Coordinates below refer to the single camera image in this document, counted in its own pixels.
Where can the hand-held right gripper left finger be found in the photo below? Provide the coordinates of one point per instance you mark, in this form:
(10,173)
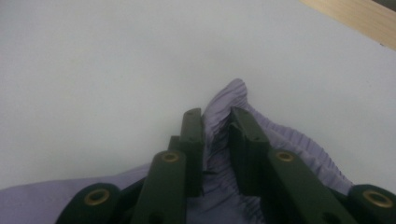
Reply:
(193,146)

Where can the white table cover sheet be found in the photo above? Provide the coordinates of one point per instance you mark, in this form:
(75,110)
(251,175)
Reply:
(109,77)

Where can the purple shorts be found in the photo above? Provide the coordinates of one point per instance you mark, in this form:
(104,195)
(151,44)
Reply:
(224,174)

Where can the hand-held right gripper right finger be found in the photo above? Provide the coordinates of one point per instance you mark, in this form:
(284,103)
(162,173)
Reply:
(249,155)

